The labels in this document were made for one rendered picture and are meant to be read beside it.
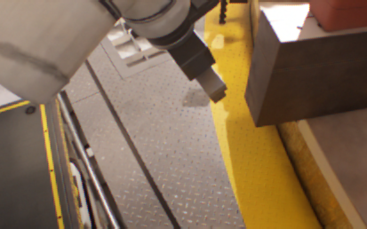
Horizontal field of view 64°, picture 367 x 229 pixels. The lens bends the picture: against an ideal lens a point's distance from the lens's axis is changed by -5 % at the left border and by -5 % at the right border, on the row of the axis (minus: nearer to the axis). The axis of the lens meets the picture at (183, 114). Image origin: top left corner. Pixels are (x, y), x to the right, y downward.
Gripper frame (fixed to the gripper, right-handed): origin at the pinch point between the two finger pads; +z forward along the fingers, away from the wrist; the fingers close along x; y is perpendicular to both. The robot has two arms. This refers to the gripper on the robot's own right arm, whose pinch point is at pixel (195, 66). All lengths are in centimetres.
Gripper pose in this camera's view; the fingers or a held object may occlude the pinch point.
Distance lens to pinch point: 56.5
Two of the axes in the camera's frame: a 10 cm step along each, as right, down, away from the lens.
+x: 5.1, 7.5, -4.2
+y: -8.0, 5.9, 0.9
